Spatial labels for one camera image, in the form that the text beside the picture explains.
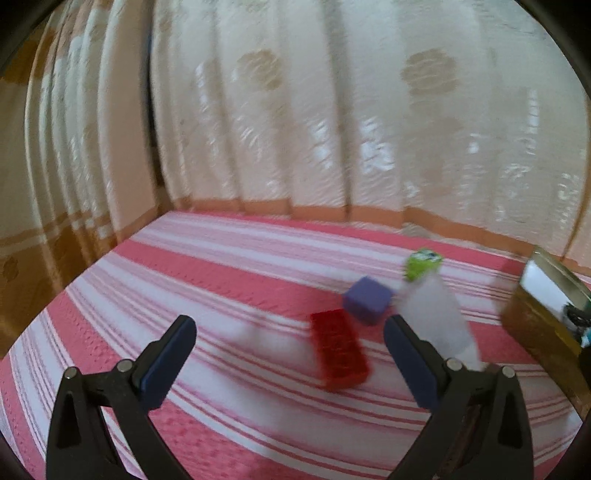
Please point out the pink striped tablecloth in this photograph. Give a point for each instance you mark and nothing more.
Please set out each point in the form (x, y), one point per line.
(249, 402)

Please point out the gold metal tin box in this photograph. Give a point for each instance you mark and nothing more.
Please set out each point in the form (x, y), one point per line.
(554, 344)

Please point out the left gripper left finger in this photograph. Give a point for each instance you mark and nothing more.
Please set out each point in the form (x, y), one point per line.
(79, 444)

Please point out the red toy brick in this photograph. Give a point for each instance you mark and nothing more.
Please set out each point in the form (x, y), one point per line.
(340, 355)

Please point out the teal toy brick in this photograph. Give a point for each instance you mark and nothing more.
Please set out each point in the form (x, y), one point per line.
(585, 337)

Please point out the green toy brick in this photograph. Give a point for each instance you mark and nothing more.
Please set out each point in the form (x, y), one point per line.
(421, 262)

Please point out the black scalp massager brush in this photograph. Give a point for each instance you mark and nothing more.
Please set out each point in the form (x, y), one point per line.
(579, 318)

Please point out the cream floral curtain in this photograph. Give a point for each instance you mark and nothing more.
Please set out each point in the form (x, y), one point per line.
(467, 120)

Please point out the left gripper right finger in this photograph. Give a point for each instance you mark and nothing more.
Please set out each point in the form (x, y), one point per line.
(479, 426)

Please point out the clear dental floss box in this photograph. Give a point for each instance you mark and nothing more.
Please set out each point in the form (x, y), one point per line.
(432, 310)

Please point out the white paper tin liner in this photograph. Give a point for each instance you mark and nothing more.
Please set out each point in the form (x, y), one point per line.
(553, 295)

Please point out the blue cube block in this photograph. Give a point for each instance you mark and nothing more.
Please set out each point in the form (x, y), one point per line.
(367, 300)

